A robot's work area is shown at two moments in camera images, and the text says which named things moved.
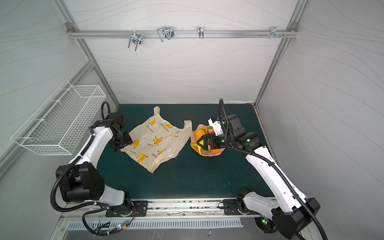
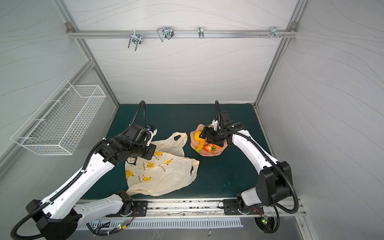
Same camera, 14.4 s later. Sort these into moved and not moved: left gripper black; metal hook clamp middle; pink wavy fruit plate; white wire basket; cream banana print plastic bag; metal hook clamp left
Moved: cream banana print plastic bag; left gripper black
Not moved: pink wavy fruit plate; metal hook clamp left; metal hook clamp middle; white wire basket
